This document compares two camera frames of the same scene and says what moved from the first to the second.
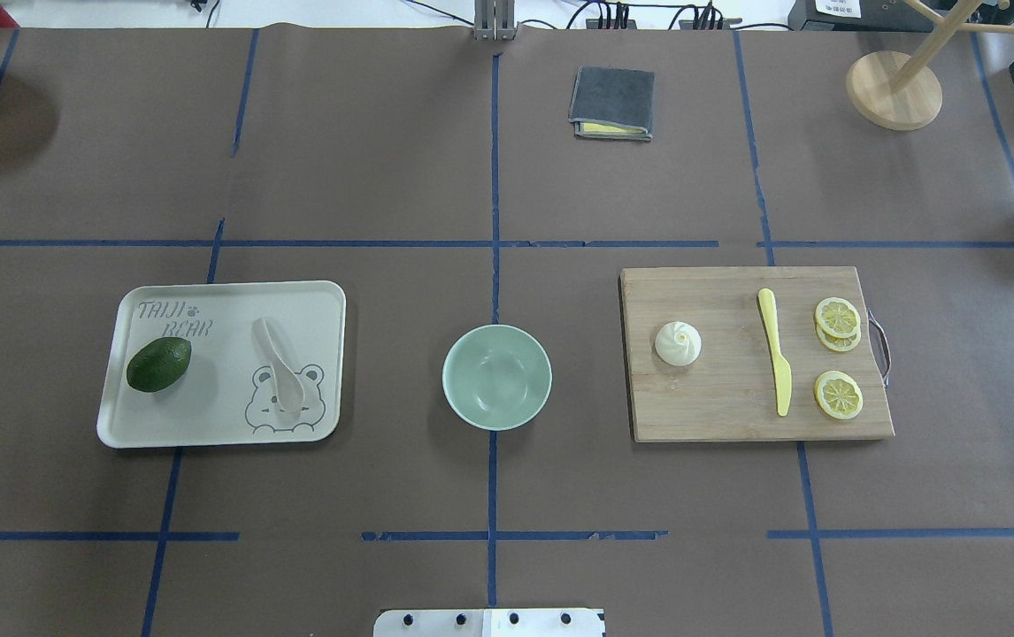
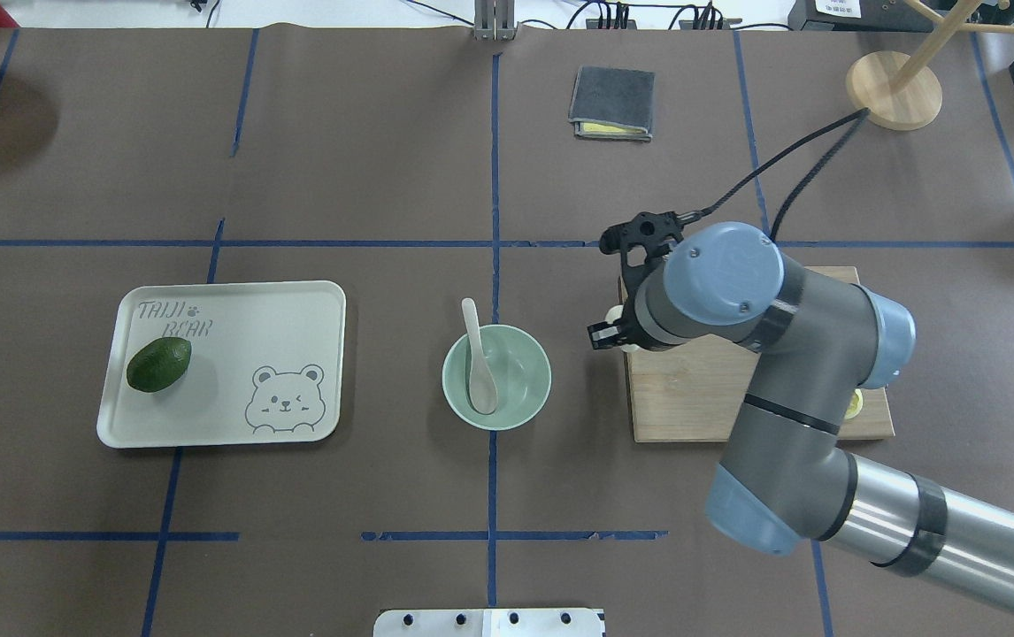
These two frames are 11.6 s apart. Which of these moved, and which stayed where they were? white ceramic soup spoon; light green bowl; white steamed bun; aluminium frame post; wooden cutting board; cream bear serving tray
Moved: white ceramic soup spoon; white steamed bun
Stayed: light green bowl; aluminium frame post; wooden cutting board; cream bear serving tray
